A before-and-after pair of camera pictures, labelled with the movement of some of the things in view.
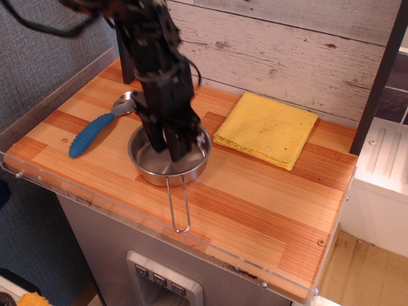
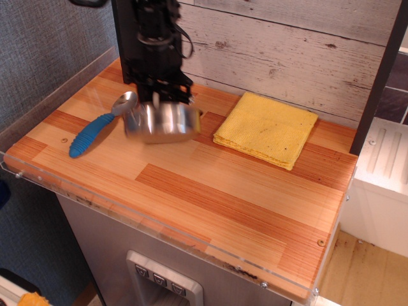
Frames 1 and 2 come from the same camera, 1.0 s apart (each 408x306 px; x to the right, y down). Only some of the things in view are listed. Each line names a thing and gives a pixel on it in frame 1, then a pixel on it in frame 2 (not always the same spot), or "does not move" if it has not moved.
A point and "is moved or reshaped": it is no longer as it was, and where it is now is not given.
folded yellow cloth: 271,130 does not move
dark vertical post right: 382,76 does not move
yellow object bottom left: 32,299 does not move
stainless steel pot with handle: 159,167 is moved or reshaped
